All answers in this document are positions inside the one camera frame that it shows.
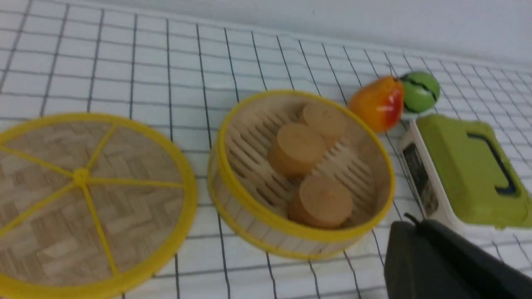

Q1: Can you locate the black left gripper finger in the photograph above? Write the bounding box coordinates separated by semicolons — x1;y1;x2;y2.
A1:
384;213;532;299

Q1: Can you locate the yellow rimmed bamboo steamer lid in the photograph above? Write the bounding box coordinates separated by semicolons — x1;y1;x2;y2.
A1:
1;113;198;299

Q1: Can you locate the white box with green lid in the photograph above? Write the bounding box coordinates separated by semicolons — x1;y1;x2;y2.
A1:
399;114;531;238

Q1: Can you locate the yellow rimmed bamboo steamer basket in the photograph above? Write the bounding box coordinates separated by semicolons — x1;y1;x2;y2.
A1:
207;90;397;260

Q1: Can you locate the round tan bun front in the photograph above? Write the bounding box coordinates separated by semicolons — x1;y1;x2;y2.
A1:
288;175;353;229

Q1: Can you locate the round tan bun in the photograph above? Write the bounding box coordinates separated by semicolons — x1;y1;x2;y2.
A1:
288;175;353;229
267;123;327;179
299;102;347;149

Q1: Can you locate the orange red toy mango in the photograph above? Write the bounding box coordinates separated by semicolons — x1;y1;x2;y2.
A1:
348;76;404;134

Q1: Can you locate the round tan bun back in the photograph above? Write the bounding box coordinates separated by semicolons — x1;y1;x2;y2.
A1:
299;102;347;149

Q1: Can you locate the round tan bun middle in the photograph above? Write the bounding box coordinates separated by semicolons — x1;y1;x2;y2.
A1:
267;123;327;179

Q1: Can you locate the green toy watermelon ball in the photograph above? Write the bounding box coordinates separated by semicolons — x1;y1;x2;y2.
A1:
399;71;441;114

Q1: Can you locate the white black grid tablecloth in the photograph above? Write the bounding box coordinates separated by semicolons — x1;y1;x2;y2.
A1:
1;0;531;299

